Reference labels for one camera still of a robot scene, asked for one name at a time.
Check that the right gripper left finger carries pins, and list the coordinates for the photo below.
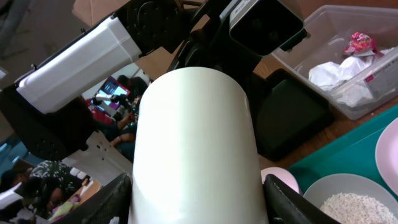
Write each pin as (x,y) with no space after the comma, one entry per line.
(111,201)

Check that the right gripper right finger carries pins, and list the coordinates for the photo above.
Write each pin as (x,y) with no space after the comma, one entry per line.
(284,205)

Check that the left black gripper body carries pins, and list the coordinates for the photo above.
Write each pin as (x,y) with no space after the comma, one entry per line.
(213,47)

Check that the white rice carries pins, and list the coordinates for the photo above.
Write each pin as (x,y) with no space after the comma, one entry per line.
(361,209)

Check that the grey bowl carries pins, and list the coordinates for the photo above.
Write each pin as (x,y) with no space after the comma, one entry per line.
(333,184)

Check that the white cup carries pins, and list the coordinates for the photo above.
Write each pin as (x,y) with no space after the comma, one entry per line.
(195,158)

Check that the white tissue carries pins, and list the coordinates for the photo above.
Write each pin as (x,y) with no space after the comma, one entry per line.
(329,76)

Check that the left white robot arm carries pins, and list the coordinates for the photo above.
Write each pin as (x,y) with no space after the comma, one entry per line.
(43,106)

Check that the clear plastic waste bin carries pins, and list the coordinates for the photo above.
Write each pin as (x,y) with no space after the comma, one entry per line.
(330,28)

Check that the small pink plate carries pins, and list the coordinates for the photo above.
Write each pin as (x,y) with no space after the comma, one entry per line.
(284,175)

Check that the teal serving tray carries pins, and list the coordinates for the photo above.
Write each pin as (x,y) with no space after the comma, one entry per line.
(353,153)

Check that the large white plate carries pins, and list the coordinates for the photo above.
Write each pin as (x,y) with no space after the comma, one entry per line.
(386,155)

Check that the red snack wrapper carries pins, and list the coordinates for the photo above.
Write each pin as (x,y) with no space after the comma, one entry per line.
(360,45)

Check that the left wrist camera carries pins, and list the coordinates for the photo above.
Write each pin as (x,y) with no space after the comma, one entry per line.
(266,25)

